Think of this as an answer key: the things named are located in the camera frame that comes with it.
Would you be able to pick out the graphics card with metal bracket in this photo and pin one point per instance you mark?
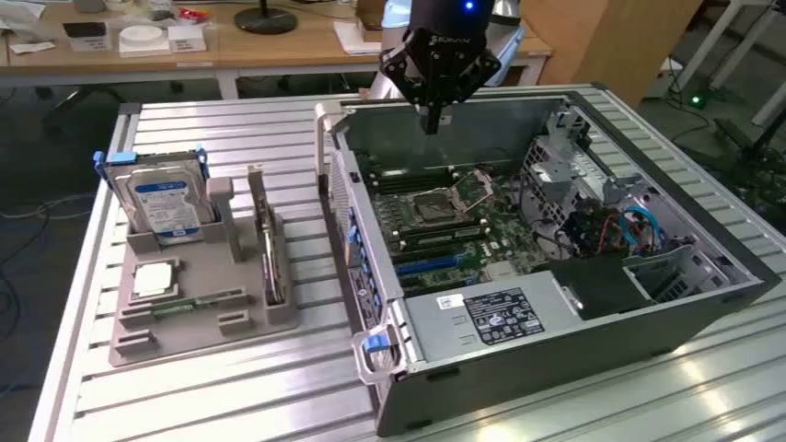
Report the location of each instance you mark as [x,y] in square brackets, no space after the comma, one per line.
[269,258]

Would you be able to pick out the blue case latch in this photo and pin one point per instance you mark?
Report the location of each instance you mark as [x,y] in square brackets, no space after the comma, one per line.
[375,345]

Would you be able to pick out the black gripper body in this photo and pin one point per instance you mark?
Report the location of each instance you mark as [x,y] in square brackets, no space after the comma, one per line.
[444,55]

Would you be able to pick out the green motherboard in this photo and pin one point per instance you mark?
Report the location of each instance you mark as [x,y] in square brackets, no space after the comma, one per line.
[491,230]

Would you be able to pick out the wooden cabinet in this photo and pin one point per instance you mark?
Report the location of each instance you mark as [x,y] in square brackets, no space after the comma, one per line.
[613,46]

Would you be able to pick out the white round holder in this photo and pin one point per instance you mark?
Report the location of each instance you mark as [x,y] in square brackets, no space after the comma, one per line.
[144,41]

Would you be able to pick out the white desk frame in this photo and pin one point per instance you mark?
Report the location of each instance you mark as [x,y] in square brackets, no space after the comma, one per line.
[712,43]

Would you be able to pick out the black round lamp base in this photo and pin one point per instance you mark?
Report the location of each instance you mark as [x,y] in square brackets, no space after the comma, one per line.
[265,20]

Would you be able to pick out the black open PC case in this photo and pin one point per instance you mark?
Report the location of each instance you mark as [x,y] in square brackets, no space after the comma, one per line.
[552,368]

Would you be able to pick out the white box with black top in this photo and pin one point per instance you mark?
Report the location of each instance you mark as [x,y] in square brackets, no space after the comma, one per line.
[86,37]

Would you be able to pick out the grey power supply unit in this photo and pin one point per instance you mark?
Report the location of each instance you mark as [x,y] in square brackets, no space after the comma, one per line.
[441,331]

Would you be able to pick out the green RAM stick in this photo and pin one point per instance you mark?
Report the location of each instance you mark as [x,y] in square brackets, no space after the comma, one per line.
[184,306]

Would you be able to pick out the CPU socket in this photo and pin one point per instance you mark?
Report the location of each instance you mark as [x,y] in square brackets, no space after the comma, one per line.
[432,207]

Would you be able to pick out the metal disk bay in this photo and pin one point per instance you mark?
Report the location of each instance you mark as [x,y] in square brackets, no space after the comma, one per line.
[552,179]

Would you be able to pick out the hard disk in blue caddy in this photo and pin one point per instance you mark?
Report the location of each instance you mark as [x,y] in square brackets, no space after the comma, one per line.
[162,207]

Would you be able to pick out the power strip with green light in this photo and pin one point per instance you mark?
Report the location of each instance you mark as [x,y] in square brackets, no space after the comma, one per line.
[695,100]

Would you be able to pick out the plain white box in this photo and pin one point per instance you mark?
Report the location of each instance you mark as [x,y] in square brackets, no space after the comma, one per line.
[186,39]

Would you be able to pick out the grey parts rack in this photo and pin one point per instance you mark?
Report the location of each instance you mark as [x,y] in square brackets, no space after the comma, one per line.
[202,331]

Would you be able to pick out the blue expansion slot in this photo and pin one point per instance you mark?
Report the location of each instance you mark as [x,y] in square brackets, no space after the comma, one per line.
[429,266]

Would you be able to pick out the metal socket cover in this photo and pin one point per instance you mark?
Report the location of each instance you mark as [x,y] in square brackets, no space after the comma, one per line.
[472,191]

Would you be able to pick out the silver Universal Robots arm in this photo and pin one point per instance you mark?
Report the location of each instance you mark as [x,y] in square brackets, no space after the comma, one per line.
[392,23]

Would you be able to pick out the silver CPU chip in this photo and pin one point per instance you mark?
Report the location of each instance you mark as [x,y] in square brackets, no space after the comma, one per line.
[153,280]

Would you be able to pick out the brown cardboard box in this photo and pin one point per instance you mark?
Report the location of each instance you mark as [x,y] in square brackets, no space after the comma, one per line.
[368,14]

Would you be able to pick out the wooden desk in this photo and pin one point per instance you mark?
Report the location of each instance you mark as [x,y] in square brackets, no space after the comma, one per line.
[276,46]

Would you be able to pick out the white paper stack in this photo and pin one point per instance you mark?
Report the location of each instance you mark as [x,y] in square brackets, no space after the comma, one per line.
[356,39]

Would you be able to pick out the small silver chipset heatsink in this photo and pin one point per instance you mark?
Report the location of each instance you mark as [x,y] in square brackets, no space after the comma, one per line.
[501,271]

